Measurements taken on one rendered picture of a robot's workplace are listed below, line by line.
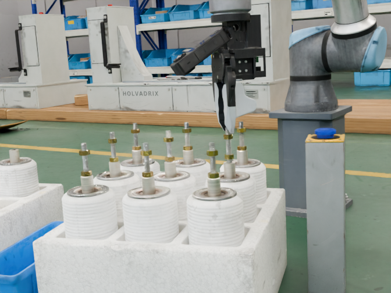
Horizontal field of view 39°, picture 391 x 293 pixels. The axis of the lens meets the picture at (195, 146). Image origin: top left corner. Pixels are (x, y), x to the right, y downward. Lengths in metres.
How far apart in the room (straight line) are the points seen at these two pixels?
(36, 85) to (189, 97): 1.40
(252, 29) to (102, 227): 0.44
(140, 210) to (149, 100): 2.79
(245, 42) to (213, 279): 0.42
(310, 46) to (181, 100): 2.07
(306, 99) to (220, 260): 0.77
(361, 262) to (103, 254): 0.62
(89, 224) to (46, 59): 3.59
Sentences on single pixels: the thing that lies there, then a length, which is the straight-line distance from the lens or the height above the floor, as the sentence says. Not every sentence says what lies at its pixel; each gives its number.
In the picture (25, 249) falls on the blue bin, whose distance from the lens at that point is 1.23.
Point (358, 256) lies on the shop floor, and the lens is 1.35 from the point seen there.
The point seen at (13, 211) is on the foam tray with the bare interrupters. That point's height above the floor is 0.17.
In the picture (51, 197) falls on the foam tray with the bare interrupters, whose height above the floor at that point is 0.16.
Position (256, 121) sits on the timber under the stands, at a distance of 3.20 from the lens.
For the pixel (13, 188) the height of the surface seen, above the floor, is 0.20.
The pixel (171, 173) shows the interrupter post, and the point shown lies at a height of 0.26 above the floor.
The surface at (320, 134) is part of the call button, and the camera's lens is 1.06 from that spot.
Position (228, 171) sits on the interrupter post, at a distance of 1.03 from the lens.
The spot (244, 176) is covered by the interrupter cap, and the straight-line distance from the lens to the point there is 1.04.
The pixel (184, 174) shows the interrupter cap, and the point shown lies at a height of 0.25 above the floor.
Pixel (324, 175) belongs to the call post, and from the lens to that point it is 1.06.
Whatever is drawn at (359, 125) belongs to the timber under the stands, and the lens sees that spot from 2.99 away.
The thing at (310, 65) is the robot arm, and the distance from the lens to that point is 1.56.
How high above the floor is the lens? 0.50
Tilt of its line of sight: 10 degrees down
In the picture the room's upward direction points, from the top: 3 degrees counter-clockwise
